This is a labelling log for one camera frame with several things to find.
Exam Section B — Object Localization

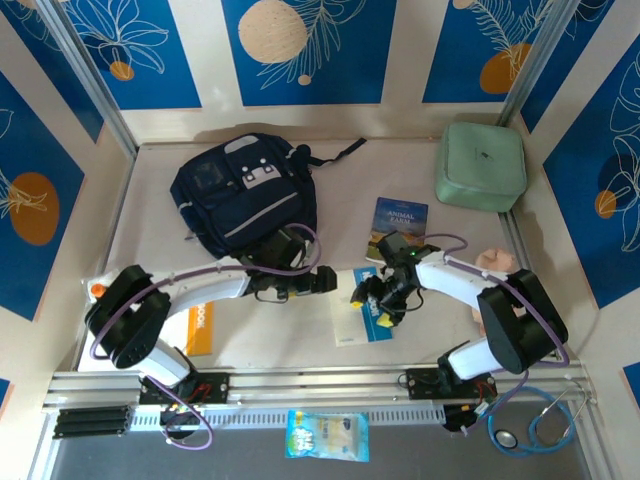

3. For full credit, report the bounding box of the blue and white notebook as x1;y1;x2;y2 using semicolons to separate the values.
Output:
333;267;399;347

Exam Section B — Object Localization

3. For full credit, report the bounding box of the Animal Farm paperback book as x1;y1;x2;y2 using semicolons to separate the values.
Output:
364;196;430;264

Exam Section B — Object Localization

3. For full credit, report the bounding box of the navy blue backpack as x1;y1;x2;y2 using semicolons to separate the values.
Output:
169;132;369;261

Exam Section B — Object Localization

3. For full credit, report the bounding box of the orange notebook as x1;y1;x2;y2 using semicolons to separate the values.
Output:
162;299;215;357

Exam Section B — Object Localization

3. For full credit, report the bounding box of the pale pink plastic toy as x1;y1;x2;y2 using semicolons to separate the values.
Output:
472;248;521;329

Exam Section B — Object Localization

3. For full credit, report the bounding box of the blue snack packet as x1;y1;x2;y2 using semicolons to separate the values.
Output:
284;408;371;464

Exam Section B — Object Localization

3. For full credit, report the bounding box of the mint green zip case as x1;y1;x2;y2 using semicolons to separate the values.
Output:
433;121;529;214

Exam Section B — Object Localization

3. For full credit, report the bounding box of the blue stethoscope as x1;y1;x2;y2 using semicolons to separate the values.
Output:
487;379;599;457

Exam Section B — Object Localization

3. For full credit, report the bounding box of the white bottle with orange cap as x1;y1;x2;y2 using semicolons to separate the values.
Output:
81;272;120;306

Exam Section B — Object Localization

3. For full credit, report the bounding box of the black ribbed block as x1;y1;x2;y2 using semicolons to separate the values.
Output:
52;405;134;441

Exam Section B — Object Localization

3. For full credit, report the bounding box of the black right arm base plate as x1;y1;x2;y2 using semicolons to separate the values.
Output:
405;366;499;401

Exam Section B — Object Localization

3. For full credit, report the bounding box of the aluminium frame rail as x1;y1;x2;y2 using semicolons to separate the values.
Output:
42;359;599;414

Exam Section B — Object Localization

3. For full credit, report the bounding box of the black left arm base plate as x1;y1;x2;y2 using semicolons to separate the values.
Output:
138;370;231;406

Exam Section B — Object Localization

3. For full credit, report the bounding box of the white slotted cable duct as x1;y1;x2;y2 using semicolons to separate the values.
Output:
129;403;446;431

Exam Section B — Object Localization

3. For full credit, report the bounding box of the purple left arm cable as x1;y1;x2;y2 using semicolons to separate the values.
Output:
89;223;321;451

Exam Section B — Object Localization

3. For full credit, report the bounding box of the blue floral wall poster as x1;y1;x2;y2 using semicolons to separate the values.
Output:
519;0;619;134
0;69;86;322
0;0;105;145
221;0;399;107
422;0;551;105
64;0;203;110
543;37;640;310

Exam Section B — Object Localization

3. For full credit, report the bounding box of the aluminium corner post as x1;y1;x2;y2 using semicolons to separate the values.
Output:
37;0;140;156
496;0;584;129

